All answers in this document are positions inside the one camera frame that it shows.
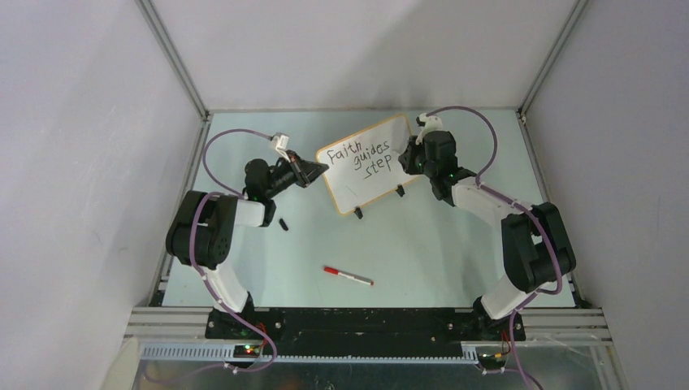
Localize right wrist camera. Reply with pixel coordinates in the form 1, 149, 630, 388
415, 114, 444, 145

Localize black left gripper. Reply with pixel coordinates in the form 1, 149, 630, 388
264, 149, 327, 199

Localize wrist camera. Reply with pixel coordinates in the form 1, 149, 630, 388
270, 132, 289, 160
415, 114, 444, 145

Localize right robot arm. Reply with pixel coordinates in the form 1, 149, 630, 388
399, 131, 576, 340

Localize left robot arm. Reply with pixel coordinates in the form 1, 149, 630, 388
165, 150, 329, 339

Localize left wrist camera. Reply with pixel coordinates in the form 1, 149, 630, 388
270, 132, 289, 160

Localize red whiteboard marker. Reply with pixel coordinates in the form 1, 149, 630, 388
323, 266, 375, 286

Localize white whiteboard yellow frame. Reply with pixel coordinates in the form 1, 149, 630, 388
316, 114, 415, 215

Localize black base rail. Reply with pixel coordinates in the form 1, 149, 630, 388
205, 308, 526, 358

